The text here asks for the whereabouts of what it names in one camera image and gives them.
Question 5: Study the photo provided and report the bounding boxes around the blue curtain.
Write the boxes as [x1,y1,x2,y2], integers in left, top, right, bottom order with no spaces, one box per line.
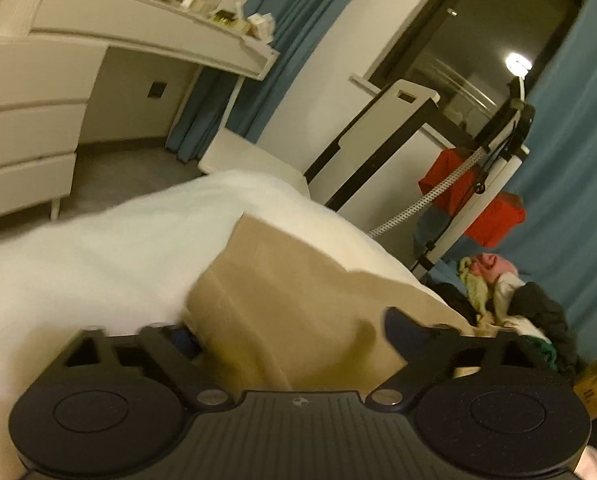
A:
[165,0,597,366]

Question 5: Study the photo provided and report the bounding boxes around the beige trousers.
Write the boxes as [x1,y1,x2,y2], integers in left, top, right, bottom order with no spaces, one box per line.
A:
[182,216,473,396]

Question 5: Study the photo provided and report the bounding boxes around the dark window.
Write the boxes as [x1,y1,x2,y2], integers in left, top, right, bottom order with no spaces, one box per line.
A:
[370,0,583,136]

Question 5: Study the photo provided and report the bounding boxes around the white dresser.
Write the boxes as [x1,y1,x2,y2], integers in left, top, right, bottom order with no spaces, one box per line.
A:
[0,0,279,220]

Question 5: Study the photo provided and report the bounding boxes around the pile of mixed clothes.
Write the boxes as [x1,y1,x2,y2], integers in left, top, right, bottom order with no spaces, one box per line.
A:
[424,252,581,379]

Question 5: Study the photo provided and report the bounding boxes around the garment steamer stand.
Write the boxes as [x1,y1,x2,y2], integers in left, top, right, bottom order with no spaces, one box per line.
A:
[368,76,536,278]

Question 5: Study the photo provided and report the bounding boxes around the white pastel duvet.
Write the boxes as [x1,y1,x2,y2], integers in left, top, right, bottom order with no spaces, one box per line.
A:
[0,171,447,479]

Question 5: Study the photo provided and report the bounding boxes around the white panel board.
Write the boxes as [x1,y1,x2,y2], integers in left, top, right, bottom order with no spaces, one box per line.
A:
[302,78,479,266]

